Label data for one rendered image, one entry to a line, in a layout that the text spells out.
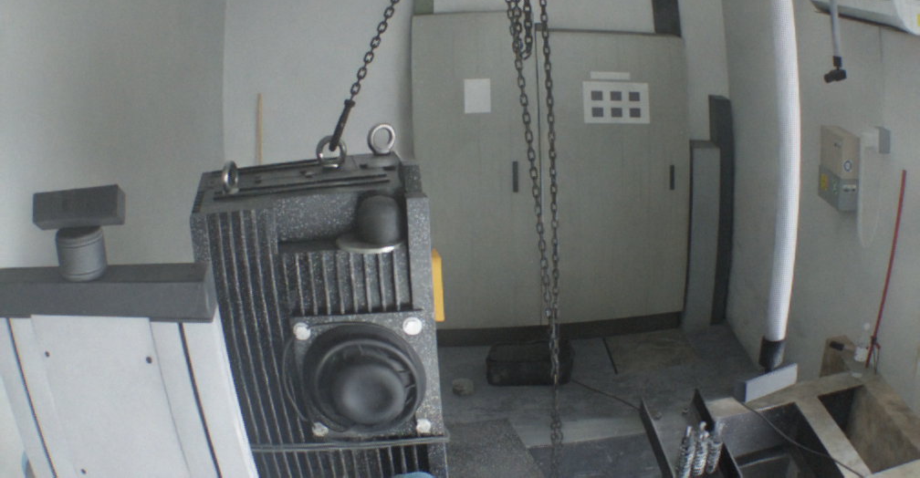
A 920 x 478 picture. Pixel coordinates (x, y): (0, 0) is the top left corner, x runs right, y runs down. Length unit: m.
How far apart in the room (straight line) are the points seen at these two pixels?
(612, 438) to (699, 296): 2.54
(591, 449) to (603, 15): 2.80
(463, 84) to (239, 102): 1.27
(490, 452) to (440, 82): 2.83
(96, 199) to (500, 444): 1.65
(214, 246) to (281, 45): 3.37
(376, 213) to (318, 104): 3.34
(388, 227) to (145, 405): 0.99
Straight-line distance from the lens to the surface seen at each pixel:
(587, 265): 5.10
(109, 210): 0.89
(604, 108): 4.92
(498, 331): 5.27
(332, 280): 1.84
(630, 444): 2.97
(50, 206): 0.92
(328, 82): 5.10
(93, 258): 0.89
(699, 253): 5.22
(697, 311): 5.34
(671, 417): 2.95
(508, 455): 2.29
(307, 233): 1.88
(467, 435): 2.40
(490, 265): 5.05
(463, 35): 4.81
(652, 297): 5.23
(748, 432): 3.11
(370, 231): 1.81
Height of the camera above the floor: 2.05
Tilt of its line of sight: 15 degrees down
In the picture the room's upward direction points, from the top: 2 degrees counter-clockwise
